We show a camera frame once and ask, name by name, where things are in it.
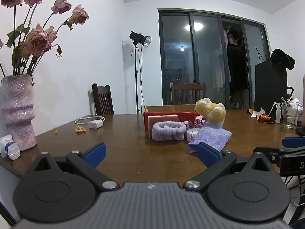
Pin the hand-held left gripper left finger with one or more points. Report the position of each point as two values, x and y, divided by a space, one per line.
95 153

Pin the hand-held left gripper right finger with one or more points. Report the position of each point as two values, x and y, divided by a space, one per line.
207 155

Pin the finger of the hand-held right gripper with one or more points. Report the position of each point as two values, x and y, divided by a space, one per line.
269 153
294 142

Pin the purple knit cloth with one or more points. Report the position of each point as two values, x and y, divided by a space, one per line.
212 137

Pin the white round foam sponge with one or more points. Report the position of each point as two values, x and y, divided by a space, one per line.
190 133

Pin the pink satin cloth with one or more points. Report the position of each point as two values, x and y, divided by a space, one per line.
197 121

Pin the red cardboard box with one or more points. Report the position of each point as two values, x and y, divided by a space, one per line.
185 116

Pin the yellow plush toy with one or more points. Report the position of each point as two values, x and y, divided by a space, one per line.
212 111

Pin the purple fluffy headband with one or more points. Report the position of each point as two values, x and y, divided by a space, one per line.
166 131

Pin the pink sponge block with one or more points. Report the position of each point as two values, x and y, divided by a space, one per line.
163 118

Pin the clear drinking glass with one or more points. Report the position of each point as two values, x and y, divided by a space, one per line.
289 119

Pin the pile of dried petals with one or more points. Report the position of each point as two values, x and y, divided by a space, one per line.
80 129

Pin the white charger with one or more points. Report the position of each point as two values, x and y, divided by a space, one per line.
96 124

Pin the white spray bottle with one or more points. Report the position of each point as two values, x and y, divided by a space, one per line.
277 114

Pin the white paper scrap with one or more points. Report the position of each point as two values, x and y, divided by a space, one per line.
259 112

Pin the black office chair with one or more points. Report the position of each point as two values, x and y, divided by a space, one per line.
290 91

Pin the dark wooden chair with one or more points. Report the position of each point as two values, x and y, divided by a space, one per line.
102 100
188 93

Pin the black upright case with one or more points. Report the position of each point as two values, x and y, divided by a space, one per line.
270 85

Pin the small white blue bottle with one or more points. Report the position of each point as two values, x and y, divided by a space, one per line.
13 150

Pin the black garment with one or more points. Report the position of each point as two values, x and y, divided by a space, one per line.
281 57

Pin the pink textured ceramic vase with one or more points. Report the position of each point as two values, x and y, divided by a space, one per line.
16 109

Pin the white power adapter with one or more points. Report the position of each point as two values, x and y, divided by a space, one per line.
3 146

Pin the dark framed sliding glass door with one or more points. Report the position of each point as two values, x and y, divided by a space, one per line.
207 59

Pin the hanging clothes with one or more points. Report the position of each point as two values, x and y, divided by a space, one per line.
232 37

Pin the studio light on stand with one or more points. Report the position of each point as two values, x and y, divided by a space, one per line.
137 38

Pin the bunch of dried pink roses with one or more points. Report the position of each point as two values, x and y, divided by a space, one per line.
35 40

